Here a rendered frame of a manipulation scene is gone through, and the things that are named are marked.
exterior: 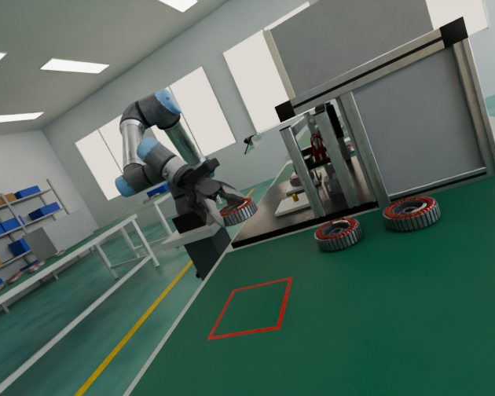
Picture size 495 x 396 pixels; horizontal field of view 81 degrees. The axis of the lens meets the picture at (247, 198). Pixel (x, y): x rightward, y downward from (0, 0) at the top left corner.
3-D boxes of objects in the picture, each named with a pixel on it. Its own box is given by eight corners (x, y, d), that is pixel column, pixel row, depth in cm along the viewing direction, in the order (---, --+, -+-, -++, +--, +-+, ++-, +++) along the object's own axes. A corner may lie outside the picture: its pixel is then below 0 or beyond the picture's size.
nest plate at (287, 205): (276, 217, 105) (274, 214, 104) (283, 202, 118) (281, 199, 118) (315, 204, 99) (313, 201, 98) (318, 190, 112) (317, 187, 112)
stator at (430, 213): (376, 227, 70) (371, 214, 69) (409, 206, 73) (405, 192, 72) (416, 236, 60) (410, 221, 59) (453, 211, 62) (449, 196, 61)
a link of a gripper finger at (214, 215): (219, 237, 78) (208, 211, 83) (226, 224, 74) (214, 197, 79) (209, 239, 76) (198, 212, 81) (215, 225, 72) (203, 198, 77)
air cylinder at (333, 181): (328, 196, 100) (322, 182, 99) (328, 189, 107) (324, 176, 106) (342, 192, 98) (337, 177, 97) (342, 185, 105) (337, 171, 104)
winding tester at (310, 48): (289, 100, 87) (262, 32, 82) (304, 97, 126) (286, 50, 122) (434, 31, 71) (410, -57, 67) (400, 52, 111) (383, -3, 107)
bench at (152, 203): (133, 262, 453) (109, 220, 438) (189, 215, 624) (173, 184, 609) (178, 248, 419) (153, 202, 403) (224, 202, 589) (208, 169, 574)
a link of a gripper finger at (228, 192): (244, 207, 89) (216, 198, 87) (251, 193, 86) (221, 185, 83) (244, 214, 87) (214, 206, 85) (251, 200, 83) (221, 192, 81)
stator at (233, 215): (214, 229, 79) (207, 218, 78) (236, 211, 87) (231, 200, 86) (243, 225, 72) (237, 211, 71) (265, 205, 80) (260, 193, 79)
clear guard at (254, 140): (244, 155, 120) (238, 141, 119) (258, 144, 141) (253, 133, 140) (320, 122, 107) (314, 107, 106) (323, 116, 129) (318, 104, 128)
